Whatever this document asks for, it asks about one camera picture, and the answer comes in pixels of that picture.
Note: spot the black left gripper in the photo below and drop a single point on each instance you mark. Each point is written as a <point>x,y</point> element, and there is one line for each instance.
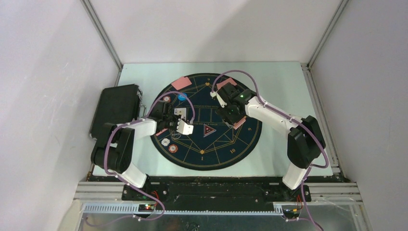
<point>176,118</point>

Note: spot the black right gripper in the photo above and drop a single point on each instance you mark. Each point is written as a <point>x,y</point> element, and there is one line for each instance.
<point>223,113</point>

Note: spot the red poker chip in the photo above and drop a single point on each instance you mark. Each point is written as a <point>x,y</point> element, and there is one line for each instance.
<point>173,148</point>
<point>167,99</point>

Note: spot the face-up playing card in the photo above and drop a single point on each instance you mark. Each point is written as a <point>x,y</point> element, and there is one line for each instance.
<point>180,112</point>

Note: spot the blue small blind button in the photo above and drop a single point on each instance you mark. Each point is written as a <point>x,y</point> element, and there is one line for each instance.
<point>182,97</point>

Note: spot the red playing card deck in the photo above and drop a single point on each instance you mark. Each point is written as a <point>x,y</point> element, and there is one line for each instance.
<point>239,123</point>

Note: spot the white poker chip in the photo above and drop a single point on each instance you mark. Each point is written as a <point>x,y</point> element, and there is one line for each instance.
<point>165,142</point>

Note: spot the single red playing card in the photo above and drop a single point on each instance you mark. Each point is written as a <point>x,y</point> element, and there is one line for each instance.
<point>181,83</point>

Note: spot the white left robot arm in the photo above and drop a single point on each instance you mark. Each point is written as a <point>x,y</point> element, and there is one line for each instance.
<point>114,147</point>

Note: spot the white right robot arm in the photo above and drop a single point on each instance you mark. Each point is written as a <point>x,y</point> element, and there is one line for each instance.
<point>305,141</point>

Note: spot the clear round button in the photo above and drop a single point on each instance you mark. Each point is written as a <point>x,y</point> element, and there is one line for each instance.
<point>175,135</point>

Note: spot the red triangular marker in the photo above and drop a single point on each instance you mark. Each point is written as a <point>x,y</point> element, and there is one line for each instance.
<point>208,130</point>

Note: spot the black carrying case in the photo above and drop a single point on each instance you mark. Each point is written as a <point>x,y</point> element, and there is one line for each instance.
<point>116,105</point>

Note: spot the round dark poker mat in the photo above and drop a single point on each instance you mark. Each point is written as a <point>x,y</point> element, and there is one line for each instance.
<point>224,148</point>

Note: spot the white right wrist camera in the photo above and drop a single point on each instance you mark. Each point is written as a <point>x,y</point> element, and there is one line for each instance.
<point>214,94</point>

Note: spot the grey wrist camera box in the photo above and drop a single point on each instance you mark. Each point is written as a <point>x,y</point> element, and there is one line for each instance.
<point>184,128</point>

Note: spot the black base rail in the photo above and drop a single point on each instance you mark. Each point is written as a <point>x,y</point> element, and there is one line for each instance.
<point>209,194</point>

